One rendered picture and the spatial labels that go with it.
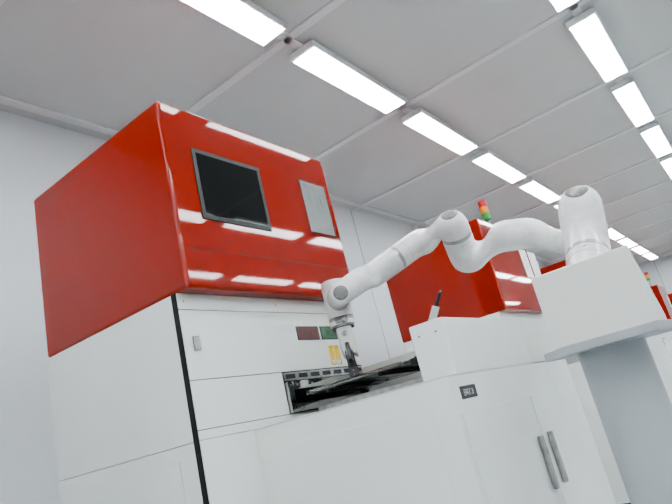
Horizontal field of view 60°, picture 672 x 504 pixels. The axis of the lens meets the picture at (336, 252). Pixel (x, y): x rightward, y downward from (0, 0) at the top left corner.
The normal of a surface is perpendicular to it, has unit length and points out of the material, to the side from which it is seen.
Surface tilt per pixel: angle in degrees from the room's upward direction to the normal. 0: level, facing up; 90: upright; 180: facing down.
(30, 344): 90
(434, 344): 90
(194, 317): 90
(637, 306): 90
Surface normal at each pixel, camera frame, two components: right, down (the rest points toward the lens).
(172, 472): -0.59, -0.11
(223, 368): 0.77, -0.36
